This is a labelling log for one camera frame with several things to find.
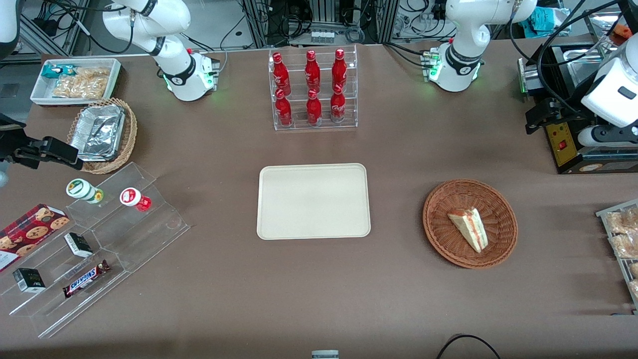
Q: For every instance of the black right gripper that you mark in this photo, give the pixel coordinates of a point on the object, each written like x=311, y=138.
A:
x=14, y=147

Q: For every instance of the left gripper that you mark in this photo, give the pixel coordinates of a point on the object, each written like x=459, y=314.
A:
x=562, y=110

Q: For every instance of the triangular sandwich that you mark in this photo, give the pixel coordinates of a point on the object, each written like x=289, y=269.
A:
x=471, y=228

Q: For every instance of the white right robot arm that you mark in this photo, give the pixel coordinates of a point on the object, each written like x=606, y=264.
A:
x=175, y=75

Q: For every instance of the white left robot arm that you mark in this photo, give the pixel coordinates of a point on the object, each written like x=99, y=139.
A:
x=458, y=65

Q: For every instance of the light wicker basket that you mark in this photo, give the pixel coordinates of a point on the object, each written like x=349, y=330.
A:
x=130, y=134

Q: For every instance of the tray of wrapped bread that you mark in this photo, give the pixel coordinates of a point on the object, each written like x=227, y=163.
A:
x=610, y=224

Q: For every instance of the brown round wicker basket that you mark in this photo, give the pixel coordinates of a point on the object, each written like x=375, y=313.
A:
x=443, y=234

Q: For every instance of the beige rectangular serving tray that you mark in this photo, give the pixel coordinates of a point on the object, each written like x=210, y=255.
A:
x=313, y=202

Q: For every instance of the black food warmer machine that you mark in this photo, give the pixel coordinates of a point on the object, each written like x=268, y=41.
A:
x=565, y=149

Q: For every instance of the green lid yogurt bottle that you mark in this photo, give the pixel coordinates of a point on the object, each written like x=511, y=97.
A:
x=82, y=190

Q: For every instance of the stack of foil trays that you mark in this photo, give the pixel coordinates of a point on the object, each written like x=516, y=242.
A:
x=97, y=132

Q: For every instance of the white rectangular snack bin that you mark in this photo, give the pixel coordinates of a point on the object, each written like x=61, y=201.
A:
x=40, y=94

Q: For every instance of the clear bag of crackers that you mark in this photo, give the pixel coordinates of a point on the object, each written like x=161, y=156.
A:
x=82, y=84

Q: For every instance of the red cookie box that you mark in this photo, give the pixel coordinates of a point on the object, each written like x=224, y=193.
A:
x=30, y=232

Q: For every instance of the teal snack packet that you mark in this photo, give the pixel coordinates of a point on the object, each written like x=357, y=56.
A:
x=56, y=71

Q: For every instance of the small black carton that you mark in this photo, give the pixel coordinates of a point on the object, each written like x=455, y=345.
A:
x=78, y=245
x=29, y=280

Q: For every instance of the red lid yogurt bottle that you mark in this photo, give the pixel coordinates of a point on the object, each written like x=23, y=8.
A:
x=133, y=198

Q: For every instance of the wrapped bread piece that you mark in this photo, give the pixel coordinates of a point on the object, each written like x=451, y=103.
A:
x=625, y=246
x=634, y=270
x=623, y=222
x=634, y=288

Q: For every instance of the clear acrylic stepped display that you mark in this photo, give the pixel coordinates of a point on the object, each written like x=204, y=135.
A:
x=144, y=239

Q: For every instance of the Snickers chocolate bar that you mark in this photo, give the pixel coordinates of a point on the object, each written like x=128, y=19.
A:
x=85, y=279

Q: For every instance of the clear acrylic bottle rack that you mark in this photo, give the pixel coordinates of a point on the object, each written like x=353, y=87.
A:
x=349, y=89

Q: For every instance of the red cola bottle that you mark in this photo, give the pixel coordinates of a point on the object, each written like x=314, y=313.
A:
x=280, y=72
x=312, y=70
x=283, y=109
x=314, y=108
x=337, y=107
x=339, y=69

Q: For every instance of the grey power strip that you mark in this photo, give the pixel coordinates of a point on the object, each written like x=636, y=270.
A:
x=322, y=37

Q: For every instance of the small grey device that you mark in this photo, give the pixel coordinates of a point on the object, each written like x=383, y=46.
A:
x=325, y=354

